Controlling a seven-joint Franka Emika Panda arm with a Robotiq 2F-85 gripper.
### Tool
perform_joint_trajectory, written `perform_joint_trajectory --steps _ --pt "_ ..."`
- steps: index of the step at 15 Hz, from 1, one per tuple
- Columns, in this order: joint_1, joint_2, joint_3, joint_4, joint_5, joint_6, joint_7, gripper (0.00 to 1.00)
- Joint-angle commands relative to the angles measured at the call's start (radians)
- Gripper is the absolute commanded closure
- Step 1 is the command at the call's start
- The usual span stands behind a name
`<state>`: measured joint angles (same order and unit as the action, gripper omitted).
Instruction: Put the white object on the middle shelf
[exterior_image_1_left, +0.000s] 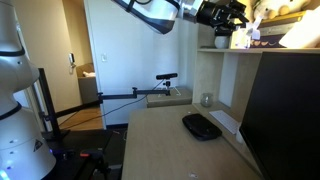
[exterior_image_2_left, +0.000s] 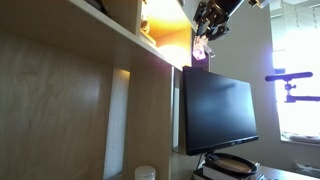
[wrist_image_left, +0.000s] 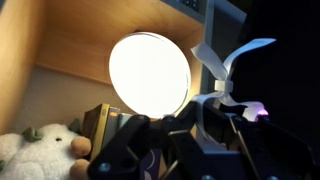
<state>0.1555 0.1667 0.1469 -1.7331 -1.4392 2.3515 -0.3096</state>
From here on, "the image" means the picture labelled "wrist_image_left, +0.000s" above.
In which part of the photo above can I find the white plush toy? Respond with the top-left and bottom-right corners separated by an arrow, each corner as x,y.
0,123 -> 93,180

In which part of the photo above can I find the yellow spine book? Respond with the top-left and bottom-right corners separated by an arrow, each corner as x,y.
82,103 -> 111,163

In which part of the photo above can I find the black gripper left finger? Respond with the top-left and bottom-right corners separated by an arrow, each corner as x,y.
87,99 -> 201,180

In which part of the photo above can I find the light wooden shelf unit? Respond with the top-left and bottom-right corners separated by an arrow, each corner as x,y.
0,0 -> 248,180

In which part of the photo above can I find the white strap with light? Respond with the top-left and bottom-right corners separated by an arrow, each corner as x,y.
189,37 -> 278,148

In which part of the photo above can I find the grey spine book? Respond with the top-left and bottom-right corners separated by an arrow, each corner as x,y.
106,106 -> 134,149

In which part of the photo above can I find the round white lamp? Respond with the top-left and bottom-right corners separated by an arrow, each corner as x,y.
108,31 -> 193,120

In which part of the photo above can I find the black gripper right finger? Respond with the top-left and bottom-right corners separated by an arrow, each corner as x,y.
203,103 -> 320,180

